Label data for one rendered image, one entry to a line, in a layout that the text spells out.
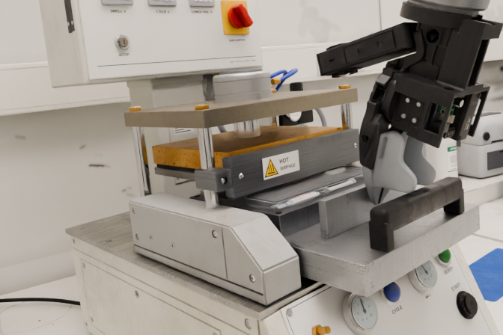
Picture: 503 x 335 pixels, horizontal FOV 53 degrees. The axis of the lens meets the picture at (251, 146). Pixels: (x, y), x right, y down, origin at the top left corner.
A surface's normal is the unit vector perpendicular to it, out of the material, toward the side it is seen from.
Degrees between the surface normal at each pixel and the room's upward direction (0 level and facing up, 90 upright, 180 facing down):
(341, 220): 90
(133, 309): 90
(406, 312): 65
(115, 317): 90
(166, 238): 90
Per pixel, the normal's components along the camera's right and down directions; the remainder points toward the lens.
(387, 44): -0.72, 0.15
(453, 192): 0.66, 0.04
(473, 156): -0.91, 0.15
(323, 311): 0.55, -0.38
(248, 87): 0.18, 0.12
